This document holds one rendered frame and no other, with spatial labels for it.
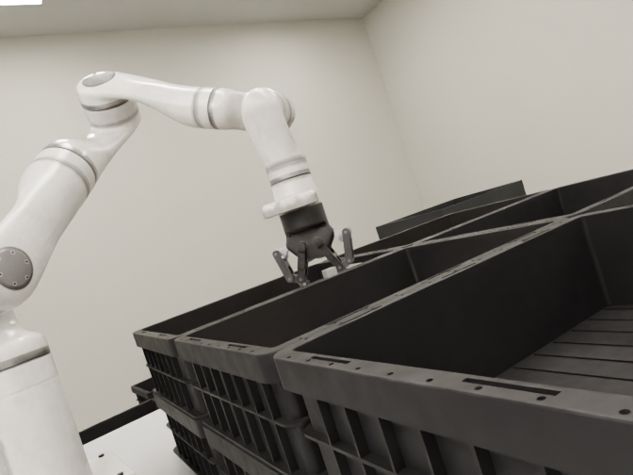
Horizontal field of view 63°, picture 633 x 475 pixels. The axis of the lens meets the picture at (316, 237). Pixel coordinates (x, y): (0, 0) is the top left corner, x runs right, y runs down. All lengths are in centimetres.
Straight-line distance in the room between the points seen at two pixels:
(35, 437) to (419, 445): 54
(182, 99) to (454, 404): 77
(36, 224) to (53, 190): 7
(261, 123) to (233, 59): 368
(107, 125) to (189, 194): 298
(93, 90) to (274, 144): 34
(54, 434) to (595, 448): 64
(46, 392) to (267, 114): 49
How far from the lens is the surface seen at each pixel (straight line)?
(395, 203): 499
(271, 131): 84
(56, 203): 81
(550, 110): 429
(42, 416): 74
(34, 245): 76
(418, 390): 25
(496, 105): 452
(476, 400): 22
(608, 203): 71
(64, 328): 369
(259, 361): 41
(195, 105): 91
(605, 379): 47
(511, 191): 266
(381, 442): 32
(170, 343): 70
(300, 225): 83
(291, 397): 42
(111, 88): 99
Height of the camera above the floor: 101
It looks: 2 degrees down
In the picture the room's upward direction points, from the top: 18 degrees counter-clockwise
